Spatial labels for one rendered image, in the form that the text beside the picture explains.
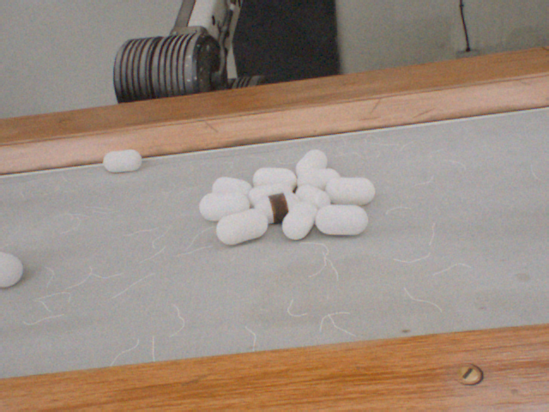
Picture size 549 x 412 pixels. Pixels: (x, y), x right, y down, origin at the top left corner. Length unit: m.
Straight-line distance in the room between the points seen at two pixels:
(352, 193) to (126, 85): 0.48
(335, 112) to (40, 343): 0.33
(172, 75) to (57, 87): 2.02
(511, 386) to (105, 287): 0.24
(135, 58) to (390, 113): 0.40
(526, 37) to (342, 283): 2.33
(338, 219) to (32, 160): 0.34
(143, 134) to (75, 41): 2.13
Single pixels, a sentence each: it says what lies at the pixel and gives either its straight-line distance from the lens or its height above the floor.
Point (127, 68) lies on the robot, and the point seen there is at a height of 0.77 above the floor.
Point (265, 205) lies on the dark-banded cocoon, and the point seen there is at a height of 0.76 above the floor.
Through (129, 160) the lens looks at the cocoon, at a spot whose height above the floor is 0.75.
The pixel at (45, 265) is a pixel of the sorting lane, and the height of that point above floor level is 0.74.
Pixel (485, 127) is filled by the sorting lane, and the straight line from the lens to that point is 0.53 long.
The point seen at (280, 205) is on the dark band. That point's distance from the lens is 0.39.
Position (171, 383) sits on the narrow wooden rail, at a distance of 0.26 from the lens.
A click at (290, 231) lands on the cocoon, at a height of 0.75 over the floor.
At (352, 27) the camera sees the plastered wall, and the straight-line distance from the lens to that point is 2.46.
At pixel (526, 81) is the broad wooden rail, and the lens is 0.58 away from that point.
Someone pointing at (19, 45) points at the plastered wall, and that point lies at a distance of 2.79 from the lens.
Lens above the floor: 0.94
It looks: 28 degrees down
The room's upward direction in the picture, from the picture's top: 9 degrees counter-clockwise
